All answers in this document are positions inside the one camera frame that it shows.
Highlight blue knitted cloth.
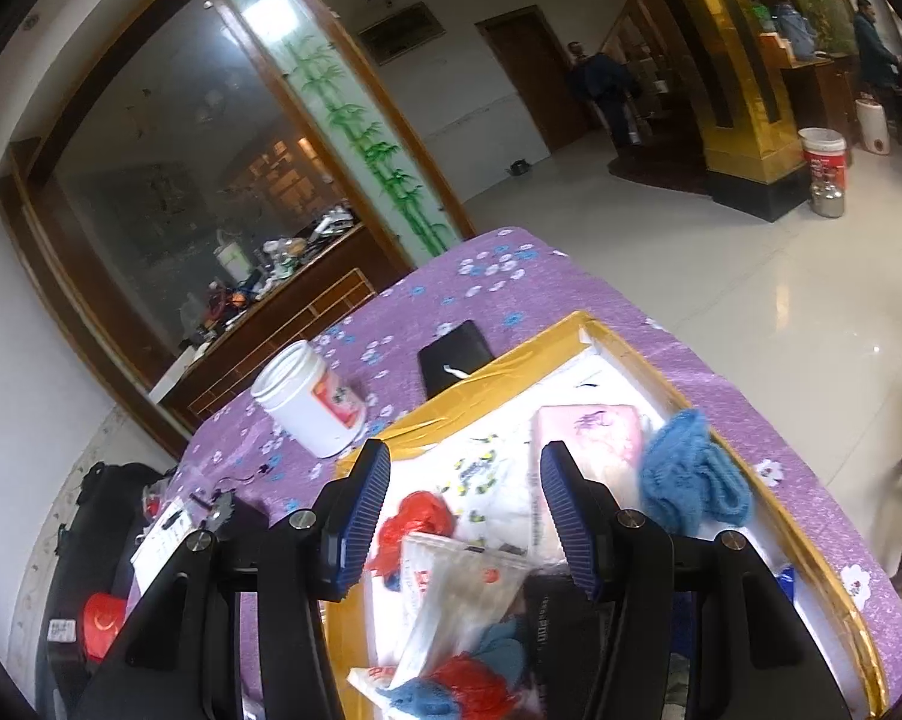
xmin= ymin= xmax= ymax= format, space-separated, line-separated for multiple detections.
xmin=638 ymin=408 xmax=753 ymax=536

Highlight red plastic bag ball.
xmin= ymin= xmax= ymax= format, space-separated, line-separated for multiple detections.
xmin=368 ymin=491 xmax=456 ymax=578

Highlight pink tissue pack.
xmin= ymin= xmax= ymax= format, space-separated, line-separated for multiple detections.
xmin=533 ymin=403 xmax=643 ymax=507

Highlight white plastic bag red print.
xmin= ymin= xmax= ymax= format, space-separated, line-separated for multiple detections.
xmin=347 ymin=533 xmax=533 ymax=700

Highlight black snack packet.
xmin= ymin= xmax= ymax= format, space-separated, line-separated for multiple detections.
xmin=522 ymin=572 xmax=602 ymax=718

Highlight lemon print tissue pack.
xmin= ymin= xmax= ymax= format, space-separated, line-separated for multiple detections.
xmin=438 ymin=436 xmax=534 ymax=554

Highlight black electric motor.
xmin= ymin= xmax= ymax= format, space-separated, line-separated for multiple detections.
xmin=199 ymin=491 xmax=269 ymax=543

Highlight white notebook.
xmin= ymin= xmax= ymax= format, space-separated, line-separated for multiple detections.
xmin=131 ymin=497 xmax=196 ymax=593

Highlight white plastic jar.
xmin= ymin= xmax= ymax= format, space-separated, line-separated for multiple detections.
xmin=251 ymin=340 xmax=366 ymax=458

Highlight yellow cardboard box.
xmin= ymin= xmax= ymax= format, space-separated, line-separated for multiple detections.
xmin=380 ymin=310 xmax=892 ymax=718

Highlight red gift box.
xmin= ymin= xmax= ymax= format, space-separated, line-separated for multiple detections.
xmin=80 ymin=592 xmax=126 ymax=663

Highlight black backpack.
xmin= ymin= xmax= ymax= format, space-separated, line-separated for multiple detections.
xmin=36 ymin=463 xmax=161 ymax=718

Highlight black smartphone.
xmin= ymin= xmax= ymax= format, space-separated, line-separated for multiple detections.
xmin=417 ymin=320 xmax=495 ymax=398

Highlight wooden sideboard counter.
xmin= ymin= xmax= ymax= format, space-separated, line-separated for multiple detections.
xmin=149 ymin=224 xmax=410 ymax=431

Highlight purple floral tablecloth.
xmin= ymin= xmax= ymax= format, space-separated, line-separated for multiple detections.
xmin=113 ymin=227 xmax=902 ymax=718

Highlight red white bucket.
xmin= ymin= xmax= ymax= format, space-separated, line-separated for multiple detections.
xmin=798 ymin=127 xmax=848 ymax=218

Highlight standing person in dark clothes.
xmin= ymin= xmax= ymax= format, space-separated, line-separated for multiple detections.
xmin=567 ymin=41 xmax=641 ymax=160

